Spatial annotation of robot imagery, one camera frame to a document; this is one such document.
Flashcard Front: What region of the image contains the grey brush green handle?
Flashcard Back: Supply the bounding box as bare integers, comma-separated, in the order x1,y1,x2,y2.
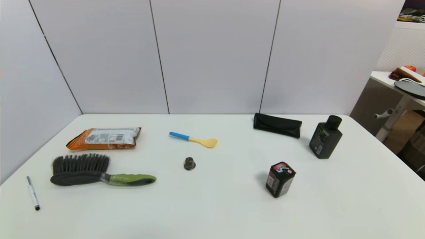
50,153,157,187

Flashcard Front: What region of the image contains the black glasses case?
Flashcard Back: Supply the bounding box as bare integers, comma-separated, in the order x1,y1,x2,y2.
253,113,302,139

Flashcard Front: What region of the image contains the black gum box pink label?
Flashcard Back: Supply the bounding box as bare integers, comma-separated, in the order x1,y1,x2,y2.
266,162,296,198

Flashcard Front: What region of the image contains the orange snack packet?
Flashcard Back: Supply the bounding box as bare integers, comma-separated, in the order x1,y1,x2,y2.
66,127,142,150

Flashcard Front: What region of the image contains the dark grey bottle black cap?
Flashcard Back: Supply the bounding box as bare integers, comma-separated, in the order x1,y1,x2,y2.
309,115,343,159

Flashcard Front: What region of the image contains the white background desk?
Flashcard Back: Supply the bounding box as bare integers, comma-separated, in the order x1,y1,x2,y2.
370,71,425,143

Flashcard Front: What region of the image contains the brown cloth item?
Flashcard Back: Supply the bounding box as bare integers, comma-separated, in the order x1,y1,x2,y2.
389,68,422,83

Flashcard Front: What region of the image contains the white pen black cap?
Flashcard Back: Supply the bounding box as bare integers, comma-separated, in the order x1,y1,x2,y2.
26,176,41,211

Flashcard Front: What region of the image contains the black round disc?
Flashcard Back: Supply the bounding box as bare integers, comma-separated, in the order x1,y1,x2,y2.
394,81,425,99

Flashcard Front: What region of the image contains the white perforated partition panel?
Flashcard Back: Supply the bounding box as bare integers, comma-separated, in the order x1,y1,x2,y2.
375,22,425,77

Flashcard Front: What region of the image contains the dark background furniture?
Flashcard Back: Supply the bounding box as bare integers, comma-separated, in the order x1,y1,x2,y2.
397,120,425,181

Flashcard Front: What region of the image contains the dark shelf with clutter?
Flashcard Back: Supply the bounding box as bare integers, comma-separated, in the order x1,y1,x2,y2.
397,0,425,23

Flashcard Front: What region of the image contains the yellow spoon blue handle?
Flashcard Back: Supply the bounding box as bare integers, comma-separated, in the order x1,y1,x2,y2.
169,132,218,148

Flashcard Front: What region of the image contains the white desk crank handle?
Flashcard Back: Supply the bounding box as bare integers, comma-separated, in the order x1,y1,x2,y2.
374,109,399,119

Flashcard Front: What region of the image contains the white cable on desk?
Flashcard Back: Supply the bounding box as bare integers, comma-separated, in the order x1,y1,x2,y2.
398,78,425,87

